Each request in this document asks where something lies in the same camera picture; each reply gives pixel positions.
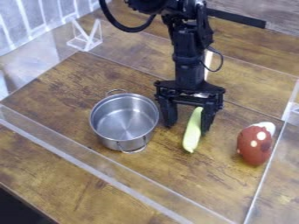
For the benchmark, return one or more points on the stainless steel pot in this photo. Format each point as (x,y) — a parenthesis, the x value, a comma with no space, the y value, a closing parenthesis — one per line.
(124,120)

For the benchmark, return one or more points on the clear acrylic right barrier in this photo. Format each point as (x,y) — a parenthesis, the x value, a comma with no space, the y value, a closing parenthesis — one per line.
(276,204)

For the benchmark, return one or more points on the green handled metal spoon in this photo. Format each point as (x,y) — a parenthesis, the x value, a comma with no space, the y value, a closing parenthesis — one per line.
(193,133)

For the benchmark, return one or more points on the clear acrylic front barrier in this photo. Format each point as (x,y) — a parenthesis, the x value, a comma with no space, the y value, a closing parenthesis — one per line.
(164,199)

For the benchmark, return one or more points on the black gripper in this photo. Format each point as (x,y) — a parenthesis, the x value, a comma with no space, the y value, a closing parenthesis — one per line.
(206,95)

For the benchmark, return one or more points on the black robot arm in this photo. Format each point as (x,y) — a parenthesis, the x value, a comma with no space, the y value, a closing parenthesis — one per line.
(186,18)

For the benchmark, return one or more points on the black bar on table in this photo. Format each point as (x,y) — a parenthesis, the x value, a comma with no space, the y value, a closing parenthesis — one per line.
(238,18)

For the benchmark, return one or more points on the clear acrylic barrier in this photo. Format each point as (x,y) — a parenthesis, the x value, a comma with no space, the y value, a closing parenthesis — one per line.
(164,199)
(276,204)

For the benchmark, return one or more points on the red spotted mushroom toy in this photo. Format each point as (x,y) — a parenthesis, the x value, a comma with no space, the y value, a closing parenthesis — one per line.
(254,142)

